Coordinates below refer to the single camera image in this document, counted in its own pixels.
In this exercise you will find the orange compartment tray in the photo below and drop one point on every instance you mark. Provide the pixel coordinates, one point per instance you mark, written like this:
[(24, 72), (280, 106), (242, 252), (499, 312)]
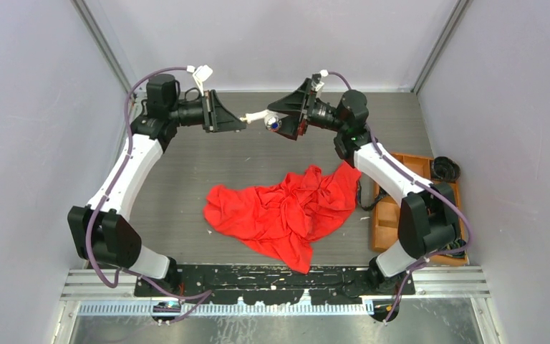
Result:
[(385, 216)]

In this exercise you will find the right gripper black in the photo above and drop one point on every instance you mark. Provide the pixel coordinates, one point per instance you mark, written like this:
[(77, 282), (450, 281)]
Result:
[(292, 104)]

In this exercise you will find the white faucet with chrome head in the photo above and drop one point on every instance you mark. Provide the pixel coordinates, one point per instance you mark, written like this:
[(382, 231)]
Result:
[(267, 117)]

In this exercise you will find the red cloth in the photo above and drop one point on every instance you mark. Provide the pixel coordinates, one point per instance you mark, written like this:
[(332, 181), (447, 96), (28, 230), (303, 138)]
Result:
[(283, 220)]

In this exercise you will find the slotted cable duct grey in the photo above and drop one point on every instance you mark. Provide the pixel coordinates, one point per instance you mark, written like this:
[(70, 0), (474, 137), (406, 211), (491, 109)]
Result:
[(170, 308)]

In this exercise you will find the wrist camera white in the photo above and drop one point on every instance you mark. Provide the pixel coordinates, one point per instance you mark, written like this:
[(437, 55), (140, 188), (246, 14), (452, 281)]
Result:
[(199, 74), (317, 82)]

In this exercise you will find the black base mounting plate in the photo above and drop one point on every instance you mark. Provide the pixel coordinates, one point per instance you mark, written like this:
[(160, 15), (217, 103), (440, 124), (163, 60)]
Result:
[(274, 284)]

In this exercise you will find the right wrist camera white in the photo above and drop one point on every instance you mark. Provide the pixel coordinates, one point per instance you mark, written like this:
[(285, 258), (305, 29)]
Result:
[(317, 82)]

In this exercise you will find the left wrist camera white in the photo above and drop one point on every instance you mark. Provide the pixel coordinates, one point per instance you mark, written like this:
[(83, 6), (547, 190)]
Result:
[(199, 74)]

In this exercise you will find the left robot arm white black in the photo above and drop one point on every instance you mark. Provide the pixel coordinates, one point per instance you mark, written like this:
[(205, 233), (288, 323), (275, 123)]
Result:
[(100, 229)]

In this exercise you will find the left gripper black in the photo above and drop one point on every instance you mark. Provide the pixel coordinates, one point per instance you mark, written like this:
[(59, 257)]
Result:
[(217, 118)]

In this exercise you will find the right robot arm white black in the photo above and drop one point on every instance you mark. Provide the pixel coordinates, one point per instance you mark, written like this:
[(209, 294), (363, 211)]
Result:
[(429, 217)]

